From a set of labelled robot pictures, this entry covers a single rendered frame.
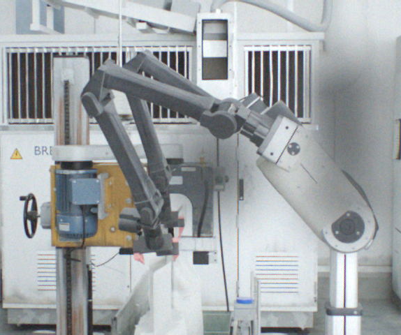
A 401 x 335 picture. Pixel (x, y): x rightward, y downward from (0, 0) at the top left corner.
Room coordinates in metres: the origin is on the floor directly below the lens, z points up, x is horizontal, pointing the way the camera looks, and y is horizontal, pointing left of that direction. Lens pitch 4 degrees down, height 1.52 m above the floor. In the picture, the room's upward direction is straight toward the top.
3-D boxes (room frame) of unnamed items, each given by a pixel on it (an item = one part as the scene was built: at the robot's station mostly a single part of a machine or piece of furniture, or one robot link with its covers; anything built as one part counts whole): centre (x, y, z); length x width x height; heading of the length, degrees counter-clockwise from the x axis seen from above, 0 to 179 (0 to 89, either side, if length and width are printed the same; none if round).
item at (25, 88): (6.57, 0.27, 1.05); 2.28 x 1.16 x 2.09; 87
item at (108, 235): (3.42, 0.41, 1.18); 0.34 x 0.25 x 0.31; 87
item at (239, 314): (3.17, -0.16, 0.81); 0.08 x 0.08 x 0.06; 87
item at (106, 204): (3.24, 0.36, 1.23); 0.28 x 0.07 x 0.16; 177
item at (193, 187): (3.43, 0.07, 1.21); 0.30 x 0.25 x 0.30; 177
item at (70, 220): (3.18, 0.45, 1.21); 0.15 x 0.15 x 0.25
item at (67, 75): (3.35, 0.51, 1.68); 0.05 x 0.03 x 0.06; 87
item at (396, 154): (6.88, -1.55, 1.34); 0.24 x 0.04 x 0.32; 177
